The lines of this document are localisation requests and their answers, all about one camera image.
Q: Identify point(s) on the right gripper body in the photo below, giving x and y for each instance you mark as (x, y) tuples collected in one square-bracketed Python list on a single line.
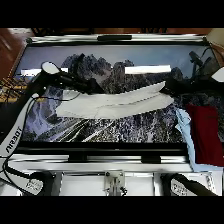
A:
[(170, 87)]

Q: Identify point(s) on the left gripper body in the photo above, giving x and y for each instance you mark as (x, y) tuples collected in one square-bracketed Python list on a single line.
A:
[(91, 86)]

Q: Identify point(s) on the white T-shirt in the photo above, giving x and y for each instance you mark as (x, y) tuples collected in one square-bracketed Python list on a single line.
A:
[(113, 103)]

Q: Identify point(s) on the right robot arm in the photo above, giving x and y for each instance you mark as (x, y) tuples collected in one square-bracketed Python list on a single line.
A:
[(213, 85)]

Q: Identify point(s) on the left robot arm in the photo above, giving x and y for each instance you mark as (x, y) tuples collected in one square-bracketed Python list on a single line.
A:
[(15, 133)]

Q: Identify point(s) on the light blue garment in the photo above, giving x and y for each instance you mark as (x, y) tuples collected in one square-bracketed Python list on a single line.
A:
[(184, 125)]

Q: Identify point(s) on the red garment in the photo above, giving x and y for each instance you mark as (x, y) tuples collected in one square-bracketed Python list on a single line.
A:
[(208, 136)]

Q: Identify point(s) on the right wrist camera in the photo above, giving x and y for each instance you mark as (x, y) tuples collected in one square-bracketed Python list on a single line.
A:
[(195, 58)]

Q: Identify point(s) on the silver frame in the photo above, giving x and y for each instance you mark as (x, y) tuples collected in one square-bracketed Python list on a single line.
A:
[(100, 166)]

